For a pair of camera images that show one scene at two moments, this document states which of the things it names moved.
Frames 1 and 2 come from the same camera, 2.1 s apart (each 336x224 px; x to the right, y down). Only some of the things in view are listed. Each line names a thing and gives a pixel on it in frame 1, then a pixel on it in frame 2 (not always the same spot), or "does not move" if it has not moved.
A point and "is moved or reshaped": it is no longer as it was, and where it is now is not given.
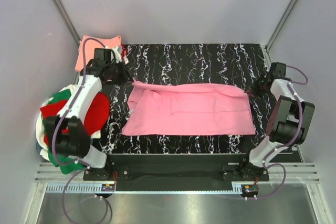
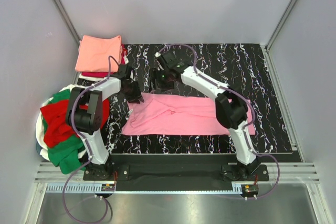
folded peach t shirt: [90, 46] does not move
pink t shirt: [188, 109] is moved or reshaped
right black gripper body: [259, 89] to [163, 82]
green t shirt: [67, 167] does not move
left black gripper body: [117, 74] to [133, 93]
